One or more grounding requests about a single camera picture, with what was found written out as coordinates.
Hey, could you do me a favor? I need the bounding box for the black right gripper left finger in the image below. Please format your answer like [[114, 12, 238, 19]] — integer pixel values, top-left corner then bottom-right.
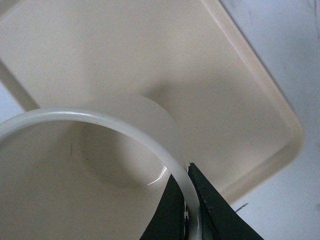
[[141, 175, 186, 240]]

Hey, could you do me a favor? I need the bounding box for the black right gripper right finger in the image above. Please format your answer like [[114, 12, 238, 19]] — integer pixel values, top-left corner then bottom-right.
[[188, 163, 262, 240]]

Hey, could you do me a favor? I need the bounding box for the beige rectangular plastic tray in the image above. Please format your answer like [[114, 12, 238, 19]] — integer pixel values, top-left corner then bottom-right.
[[0, 0, 306, 206]]

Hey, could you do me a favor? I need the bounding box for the cream ceramic mug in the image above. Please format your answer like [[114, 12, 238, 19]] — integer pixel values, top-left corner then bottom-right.
[[0, 94, 202, 240]]

